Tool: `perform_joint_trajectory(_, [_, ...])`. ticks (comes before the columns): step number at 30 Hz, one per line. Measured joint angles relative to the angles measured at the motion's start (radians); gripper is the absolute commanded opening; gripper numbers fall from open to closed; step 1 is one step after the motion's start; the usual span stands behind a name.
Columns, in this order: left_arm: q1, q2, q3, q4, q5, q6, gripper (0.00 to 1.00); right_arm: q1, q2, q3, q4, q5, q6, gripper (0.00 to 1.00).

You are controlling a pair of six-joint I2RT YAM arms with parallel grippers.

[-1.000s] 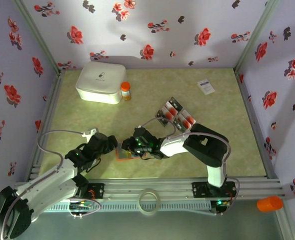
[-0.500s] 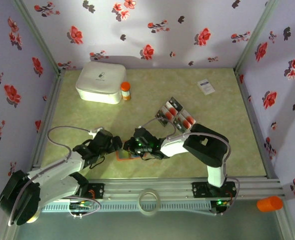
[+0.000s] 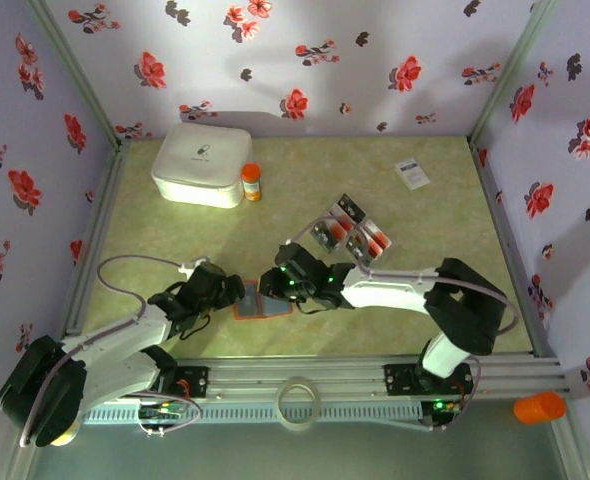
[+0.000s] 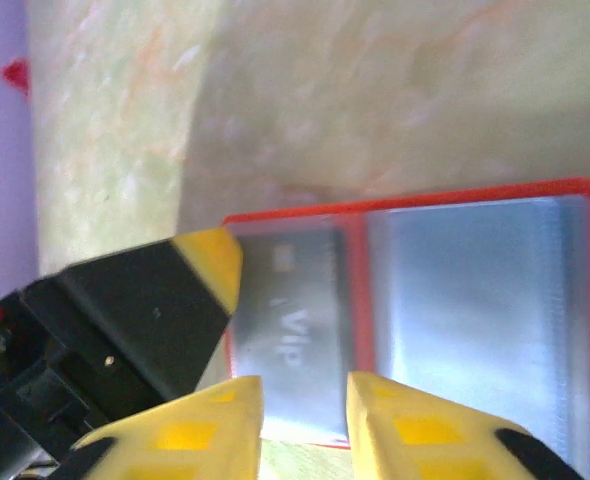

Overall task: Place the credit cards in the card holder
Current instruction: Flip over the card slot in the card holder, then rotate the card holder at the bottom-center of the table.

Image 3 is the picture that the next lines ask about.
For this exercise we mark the clear tape roll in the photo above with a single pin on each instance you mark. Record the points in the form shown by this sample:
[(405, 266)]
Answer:
[(281, 405)]

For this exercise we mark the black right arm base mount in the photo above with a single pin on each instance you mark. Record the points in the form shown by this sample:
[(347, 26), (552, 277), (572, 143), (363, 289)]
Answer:
[(400, 380)]

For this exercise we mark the green circuit board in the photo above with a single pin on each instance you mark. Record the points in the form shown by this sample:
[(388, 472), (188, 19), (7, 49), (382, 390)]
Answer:
[(167, 411), (440, 406)]

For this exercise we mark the white pill case box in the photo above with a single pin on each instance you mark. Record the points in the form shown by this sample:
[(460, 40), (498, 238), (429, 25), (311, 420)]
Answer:
[(200, 165)]

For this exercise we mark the aluminium side rail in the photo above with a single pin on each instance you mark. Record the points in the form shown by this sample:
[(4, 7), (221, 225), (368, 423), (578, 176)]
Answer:
[(509, 250), (97, 225)]

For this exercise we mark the long aluminium frame rail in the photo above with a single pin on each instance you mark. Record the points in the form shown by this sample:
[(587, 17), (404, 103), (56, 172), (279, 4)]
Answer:
[(325, 370)]

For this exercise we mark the orange plastic cup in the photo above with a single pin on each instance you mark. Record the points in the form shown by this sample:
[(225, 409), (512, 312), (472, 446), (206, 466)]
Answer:
[(540, 407)]

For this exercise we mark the orange card holder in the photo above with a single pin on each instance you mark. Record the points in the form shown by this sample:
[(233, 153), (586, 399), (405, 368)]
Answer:
[(275, 309)]

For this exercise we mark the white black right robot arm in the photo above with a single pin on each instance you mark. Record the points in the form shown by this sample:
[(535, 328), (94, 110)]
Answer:
[(385, 295)]

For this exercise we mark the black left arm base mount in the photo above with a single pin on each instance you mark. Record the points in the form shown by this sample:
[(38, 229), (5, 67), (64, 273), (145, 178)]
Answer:
[(197, 382)]

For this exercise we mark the aluminium corner post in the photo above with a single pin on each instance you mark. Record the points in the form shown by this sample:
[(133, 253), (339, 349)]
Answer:
[(78, 75), (507, 75)]

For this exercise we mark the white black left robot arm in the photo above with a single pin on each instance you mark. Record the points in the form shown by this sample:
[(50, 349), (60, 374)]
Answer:
[(115, 340)]

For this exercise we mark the orange pill bottle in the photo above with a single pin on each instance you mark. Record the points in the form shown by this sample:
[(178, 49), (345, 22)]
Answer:
[(251, 185)]

